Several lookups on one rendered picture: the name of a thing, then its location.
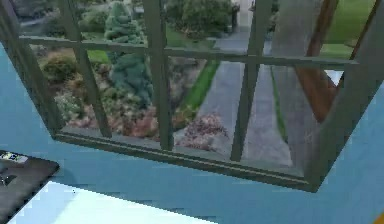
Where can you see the grey framed window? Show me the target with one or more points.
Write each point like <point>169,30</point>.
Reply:
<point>160,100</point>

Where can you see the small white remote control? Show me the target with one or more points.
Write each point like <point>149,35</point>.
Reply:
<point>14,157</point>

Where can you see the small dark grey object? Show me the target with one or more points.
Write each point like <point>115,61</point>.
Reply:
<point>6,179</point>

